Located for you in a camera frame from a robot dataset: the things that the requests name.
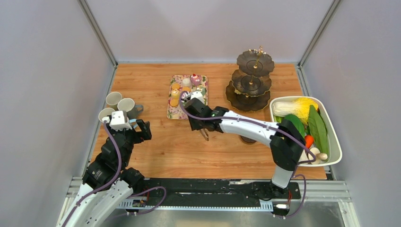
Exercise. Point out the cream mug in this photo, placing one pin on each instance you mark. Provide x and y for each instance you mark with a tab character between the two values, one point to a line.
105	113
112	100

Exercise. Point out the yellow cupcake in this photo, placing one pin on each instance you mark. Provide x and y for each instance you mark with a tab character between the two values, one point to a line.
175	93

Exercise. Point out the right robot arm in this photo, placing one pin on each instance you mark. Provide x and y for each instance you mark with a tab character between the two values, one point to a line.
284	139

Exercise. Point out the three-tier dark cake stand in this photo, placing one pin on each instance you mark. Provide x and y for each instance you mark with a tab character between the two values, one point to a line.
249	87

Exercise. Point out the white mushroom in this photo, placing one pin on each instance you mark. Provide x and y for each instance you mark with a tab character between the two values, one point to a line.
320	157

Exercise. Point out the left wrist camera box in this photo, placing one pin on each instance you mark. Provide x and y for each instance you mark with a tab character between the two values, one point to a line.
119	121

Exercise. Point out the grey handled mug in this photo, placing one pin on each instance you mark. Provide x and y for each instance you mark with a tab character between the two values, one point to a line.
132	110

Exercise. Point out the light blue handled mug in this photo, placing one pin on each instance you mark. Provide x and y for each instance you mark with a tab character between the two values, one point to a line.
134	121

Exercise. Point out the napa cabbage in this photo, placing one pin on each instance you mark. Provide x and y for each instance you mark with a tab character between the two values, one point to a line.
299	107

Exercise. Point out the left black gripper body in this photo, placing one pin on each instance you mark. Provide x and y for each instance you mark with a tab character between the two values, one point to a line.
133	137

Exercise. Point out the white oval vegetable basin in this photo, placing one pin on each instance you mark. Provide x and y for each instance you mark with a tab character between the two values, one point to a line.
335	154

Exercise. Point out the floral rectangular tray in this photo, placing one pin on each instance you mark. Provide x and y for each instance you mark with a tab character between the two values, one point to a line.
174	111

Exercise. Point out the green bok choy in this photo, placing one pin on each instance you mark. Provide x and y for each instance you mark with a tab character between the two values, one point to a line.
296	122

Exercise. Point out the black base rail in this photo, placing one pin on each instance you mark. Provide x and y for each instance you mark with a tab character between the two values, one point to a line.
180	192

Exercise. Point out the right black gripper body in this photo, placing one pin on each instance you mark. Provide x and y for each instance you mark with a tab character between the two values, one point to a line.
196	124

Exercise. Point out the orange carrot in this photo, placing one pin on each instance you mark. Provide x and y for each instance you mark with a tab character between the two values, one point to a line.
309	140

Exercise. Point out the white round cake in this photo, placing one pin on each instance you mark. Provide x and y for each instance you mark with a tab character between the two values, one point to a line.
186	82

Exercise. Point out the cream mug far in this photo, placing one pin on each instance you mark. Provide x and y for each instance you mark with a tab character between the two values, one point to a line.
112	100

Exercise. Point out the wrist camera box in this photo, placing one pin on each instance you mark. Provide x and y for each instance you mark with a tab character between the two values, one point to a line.
197	95
119	121

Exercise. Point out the long dark green leaf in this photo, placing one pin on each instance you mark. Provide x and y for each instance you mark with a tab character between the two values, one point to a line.
318	130

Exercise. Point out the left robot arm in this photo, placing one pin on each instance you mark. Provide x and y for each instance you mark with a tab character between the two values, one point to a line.
108	180

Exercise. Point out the cream mug left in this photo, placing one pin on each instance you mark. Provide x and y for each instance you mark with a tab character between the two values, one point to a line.
105	113

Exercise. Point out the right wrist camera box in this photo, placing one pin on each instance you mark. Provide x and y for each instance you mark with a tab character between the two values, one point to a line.
197	95

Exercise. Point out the dark round wooden coaster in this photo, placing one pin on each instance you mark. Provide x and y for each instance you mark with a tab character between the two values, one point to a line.
247	140

